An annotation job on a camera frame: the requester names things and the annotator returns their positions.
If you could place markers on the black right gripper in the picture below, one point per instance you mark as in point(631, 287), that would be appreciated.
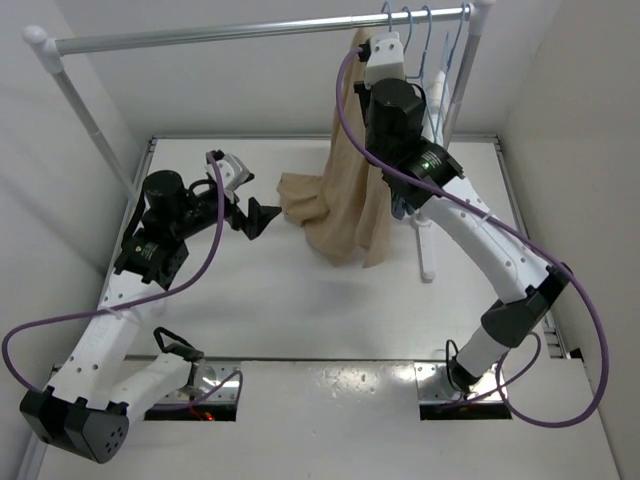
point(364, 94)

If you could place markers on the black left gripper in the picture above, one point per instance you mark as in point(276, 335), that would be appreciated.
point(257, 216)

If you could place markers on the beige t shirt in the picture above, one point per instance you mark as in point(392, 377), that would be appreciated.
point(345, 209)

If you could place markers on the blue wire hanger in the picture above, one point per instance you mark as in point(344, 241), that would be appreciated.
point(389, 10)
point(410, 24)
point(419, 77)
point(450, 46)

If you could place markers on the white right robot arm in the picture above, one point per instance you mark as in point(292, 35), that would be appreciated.
point(429, 178)

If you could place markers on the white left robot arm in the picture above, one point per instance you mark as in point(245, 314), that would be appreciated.
point(84, 409)

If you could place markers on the white hanging garment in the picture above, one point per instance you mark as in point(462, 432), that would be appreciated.
point(438, 100)

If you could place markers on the blue hanging garment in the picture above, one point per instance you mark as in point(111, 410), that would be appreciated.
point(400, 208)

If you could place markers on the white clothes rack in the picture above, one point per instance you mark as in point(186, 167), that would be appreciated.
point(50, 51)

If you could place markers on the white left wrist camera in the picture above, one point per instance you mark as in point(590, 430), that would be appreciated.
point(227, 170)

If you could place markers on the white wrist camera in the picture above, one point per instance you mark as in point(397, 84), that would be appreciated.
point(227, 170)
point(386, 60)

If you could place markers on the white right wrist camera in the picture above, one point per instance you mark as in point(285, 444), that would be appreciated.
point(386, 60)

